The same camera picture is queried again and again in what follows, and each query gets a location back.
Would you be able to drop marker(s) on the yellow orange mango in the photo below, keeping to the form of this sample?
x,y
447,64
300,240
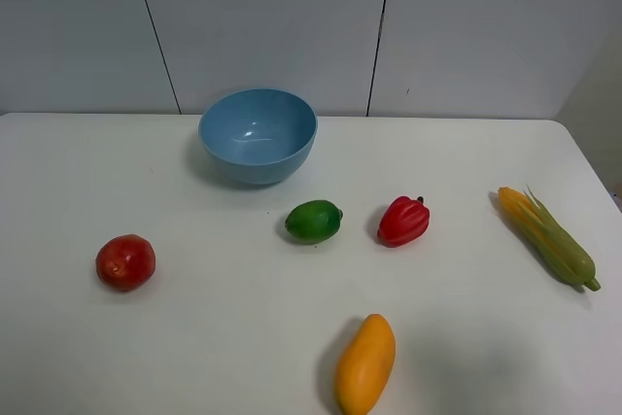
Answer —
x,y
365,366

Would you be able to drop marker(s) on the blue plastic bowl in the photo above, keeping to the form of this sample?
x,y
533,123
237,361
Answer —
x,y
258,136

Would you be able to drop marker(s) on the red bell pepper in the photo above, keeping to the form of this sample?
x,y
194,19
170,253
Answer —
x,y
405,220

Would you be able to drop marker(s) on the green lime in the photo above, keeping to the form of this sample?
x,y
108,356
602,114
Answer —
x,y
314,221

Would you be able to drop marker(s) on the corn cob with husk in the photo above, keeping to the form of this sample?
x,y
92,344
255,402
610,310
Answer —
x,y
561,253

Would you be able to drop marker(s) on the red tomato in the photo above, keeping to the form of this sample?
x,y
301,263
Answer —
x,y
125,263

